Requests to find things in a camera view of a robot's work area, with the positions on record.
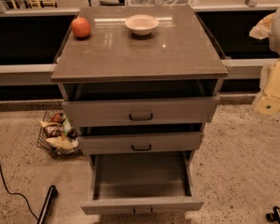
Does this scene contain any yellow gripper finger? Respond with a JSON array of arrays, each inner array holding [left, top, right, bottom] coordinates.
[[253, 96, 280, 115]]

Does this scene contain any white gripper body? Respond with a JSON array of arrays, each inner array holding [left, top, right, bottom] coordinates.
[[260, 59, 280, 100]]

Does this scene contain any grey bottom drawer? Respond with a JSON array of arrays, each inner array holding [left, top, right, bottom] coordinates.
[[81, 151, 203, 216]]

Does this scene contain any grey drawer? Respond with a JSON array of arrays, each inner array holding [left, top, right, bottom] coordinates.
[[78, 123, 203, 155], [81, 151, 203, 216], [63, 79, 218, 128]]

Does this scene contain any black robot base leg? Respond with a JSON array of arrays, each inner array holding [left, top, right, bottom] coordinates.
[[37, 185, 58, 224]]

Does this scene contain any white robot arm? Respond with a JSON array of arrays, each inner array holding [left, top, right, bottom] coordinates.
[[249, 7, 280, 115]]

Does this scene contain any grey middle drawer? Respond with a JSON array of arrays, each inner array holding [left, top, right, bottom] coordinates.
[[78, 123, 203, 155]]

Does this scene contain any grey drawer cabinet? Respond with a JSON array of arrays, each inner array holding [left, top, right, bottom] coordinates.
[[50, 5, 230, 161]]

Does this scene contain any grey top drawer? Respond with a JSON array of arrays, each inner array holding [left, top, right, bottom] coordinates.
[[63, 79, 218, 128]]

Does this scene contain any black right base leg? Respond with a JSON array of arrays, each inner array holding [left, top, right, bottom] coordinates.
[[266, 206, 280, 224]]

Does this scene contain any white bowl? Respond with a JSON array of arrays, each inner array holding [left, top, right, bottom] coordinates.
[[125, 15, 159, 35]]

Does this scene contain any red apple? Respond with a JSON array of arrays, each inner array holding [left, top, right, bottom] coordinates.
[[71, 18, 91, 38]]

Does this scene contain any yellow chip bag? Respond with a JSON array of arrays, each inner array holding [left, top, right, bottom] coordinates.
[[46, 136, 73, 150]]

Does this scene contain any red can in basket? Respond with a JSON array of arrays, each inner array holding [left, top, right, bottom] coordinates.
[[50, 113, 65, 123]]

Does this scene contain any brown snack bag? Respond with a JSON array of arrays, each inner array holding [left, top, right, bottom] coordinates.
[[40, 121, 63, 138]]

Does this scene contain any black wire basket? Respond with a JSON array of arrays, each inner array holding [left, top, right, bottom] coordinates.
[[36, 110, 82, 158]]

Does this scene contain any black floor cable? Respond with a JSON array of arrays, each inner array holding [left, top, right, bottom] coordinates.
[[0, 148, 39, 221]]

